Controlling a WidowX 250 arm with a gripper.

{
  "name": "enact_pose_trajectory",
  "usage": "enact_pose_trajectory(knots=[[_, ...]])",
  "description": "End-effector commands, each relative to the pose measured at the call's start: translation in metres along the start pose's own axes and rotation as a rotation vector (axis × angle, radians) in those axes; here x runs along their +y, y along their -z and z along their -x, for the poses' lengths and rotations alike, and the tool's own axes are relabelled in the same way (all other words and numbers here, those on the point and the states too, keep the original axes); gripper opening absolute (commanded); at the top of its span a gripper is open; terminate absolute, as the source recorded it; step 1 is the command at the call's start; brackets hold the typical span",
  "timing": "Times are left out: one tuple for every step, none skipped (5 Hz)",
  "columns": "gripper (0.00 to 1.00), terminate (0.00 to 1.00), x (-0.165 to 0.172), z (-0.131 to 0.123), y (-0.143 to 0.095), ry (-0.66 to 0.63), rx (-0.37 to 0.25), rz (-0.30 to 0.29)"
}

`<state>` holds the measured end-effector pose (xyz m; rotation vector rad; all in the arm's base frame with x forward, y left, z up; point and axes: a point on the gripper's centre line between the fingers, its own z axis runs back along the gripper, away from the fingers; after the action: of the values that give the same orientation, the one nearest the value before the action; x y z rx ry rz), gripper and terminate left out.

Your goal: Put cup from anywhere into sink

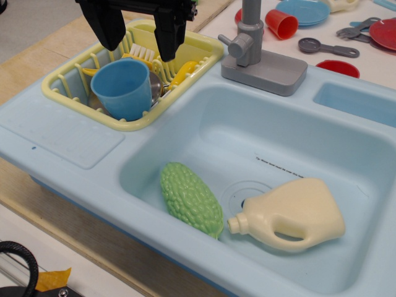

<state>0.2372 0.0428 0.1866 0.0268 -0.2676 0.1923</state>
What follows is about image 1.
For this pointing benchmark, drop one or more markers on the red plate behind faucet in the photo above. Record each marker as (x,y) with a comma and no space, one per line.
(238,16)

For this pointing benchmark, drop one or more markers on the red plastic plate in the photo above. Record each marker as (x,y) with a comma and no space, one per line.
(383,33)

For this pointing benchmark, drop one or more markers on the yellow tape piece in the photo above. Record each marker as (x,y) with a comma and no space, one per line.
(52,280)

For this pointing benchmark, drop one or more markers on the yellow plastic utensil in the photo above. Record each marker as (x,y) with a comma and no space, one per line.
(187,69)

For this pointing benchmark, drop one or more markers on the red plastic cup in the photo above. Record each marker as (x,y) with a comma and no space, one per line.
(281,24)

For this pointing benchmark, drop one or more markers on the red plastic bowl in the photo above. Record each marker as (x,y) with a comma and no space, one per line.
(340,67)

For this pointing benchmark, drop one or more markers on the blue plastic cup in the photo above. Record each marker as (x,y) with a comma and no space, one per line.
(123,87)

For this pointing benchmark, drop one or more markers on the green bitter melon toy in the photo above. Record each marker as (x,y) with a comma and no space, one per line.
(190,200)

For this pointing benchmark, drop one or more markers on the yellow dish brush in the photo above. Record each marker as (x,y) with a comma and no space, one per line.
(136,52)

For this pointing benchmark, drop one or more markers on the grey plastic fork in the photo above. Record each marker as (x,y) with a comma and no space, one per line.
(354,34)

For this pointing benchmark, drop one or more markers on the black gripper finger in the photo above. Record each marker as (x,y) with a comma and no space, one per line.
(169,33)
(106,22)

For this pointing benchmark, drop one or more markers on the cream plastic container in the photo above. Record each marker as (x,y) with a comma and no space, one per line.
(341,5)

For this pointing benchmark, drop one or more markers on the grey plastic spoon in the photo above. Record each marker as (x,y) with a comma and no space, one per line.
(312,45)

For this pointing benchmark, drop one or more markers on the light blue toy sink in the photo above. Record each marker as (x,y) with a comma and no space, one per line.
(242,142)

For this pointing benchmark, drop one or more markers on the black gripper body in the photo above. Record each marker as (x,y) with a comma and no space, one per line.
(179,11)

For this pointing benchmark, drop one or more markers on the cream plastic jug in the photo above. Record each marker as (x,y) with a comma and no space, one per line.
(292,217)

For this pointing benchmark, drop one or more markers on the yellow dish rack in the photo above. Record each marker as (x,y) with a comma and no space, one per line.
(68,86)

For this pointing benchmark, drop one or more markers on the grey toy faucet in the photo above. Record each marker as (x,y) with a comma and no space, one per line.
(249,64)

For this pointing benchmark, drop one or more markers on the blue plastic plate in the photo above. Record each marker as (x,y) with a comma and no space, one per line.
(308,13)

